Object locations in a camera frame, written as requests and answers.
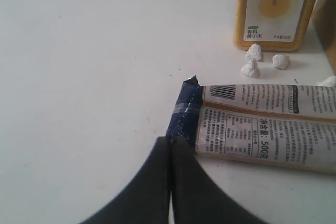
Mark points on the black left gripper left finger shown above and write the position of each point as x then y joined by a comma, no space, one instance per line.
146,198

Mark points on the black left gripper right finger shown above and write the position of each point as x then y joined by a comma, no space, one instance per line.
195,197

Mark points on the yellow millet bottle white cap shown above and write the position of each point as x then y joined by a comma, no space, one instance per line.
276,25

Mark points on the brown paper bag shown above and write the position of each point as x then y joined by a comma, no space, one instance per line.
323,18

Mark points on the small white candy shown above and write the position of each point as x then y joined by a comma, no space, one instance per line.
328,82

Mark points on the lower white noodle package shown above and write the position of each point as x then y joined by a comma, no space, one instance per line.
289,143

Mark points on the white noodle package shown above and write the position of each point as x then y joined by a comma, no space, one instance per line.
289,143
311,101

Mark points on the white candy left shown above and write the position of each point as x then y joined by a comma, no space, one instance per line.
251,69

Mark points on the upper white noodle package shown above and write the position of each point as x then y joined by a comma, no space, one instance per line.
311,101

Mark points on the white candy top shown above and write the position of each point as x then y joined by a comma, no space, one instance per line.
254,52

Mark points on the white candy right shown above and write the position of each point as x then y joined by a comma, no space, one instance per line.
280,61

